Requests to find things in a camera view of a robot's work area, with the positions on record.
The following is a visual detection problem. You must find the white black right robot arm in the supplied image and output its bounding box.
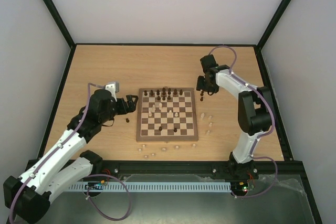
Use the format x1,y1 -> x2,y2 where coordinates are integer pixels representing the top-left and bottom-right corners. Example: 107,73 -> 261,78
196,55 -> 275,178

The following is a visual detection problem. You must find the black frame post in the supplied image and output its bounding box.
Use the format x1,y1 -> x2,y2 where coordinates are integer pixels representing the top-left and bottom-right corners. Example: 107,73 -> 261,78
257,0 -> 292,49
43,0 -> 76,49

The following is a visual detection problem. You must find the light blue cable duct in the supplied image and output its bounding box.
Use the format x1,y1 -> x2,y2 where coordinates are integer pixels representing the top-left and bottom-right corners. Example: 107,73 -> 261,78
66,182 -> 232,193

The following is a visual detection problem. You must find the black frame post right rear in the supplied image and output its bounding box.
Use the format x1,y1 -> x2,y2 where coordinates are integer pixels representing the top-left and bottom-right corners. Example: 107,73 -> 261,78
257,0 -> 292,49

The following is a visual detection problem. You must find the black frame post left rear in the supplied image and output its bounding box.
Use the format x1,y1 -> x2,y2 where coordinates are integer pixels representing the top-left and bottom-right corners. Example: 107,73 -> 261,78
43,0 -> 76,49

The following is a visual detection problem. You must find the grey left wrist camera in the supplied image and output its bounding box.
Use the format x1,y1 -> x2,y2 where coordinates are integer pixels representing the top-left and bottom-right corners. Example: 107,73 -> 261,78
105,81 -> 120,94

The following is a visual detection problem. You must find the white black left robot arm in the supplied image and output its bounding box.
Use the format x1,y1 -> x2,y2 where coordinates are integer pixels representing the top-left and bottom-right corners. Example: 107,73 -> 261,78
3,83 -> 138,223

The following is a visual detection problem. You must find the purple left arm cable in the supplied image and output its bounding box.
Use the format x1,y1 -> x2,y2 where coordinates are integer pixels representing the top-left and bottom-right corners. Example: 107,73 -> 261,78
8,82 -> 132,224

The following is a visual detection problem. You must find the wooden chess board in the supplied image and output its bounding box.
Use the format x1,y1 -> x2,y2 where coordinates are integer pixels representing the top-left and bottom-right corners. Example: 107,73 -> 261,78
136,87 -> 198,142

